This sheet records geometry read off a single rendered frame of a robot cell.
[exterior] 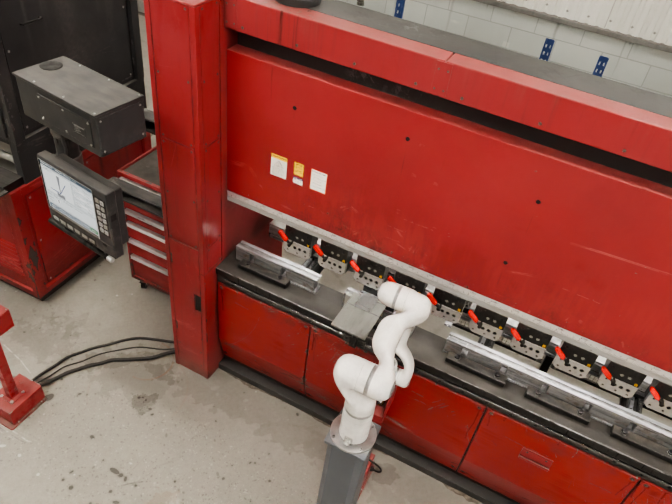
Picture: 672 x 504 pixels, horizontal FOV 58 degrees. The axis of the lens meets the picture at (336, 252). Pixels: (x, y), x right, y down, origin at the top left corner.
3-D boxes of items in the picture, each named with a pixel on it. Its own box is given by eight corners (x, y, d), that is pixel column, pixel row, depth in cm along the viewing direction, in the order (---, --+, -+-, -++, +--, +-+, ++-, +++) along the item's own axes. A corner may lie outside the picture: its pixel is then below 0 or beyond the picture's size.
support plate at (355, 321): (330, 325, 294) (330, 323, 293) (354, 292, 312) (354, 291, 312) (364, 340, 289) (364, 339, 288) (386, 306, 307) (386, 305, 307)
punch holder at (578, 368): (551, 365, 276) (564, 341, 265) (554, 353, 282) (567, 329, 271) (584, 380, 272) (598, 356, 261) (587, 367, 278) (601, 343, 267)
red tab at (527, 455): (517, 457, 301) (522, 449, 297) (518, 454, 303) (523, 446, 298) (547, 471, 297) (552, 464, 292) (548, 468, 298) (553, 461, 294)
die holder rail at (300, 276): (235, 258, 339) (235, 245, 332) (241, 252, 343) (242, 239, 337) (314, 294, 325) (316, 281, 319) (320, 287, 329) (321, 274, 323)
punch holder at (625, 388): (595, 385, 270) (610, 361, 260) (598, 371, 276) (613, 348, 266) (630, 400, 266) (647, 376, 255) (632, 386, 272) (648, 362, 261)
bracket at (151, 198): (81, 208, 315) (79, 197, 311) (115, 186, 332) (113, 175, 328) (143, 236, 304) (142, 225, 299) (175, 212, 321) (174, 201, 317)
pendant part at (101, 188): (50, 218, 291) (34, 153, 268) (71, 207, 299) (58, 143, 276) (115, 260, 275) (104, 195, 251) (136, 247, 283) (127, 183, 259)
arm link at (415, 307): (346, 392, 228) (386, 411, 224) (347, 377, 219) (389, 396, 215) (397, 295, 257) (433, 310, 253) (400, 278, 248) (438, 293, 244)
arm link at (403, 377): (430, 327, 269) (410, 384, 280) (396, 313, 273) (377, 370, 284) (425, 335, 261) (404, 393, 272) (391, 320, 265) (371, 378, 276)
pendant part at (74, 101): (49, 231, 305) (9, 70, 249) (90, 209, 321) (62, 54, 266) (119, 278, 286) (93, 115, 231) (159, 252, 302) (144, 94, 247)
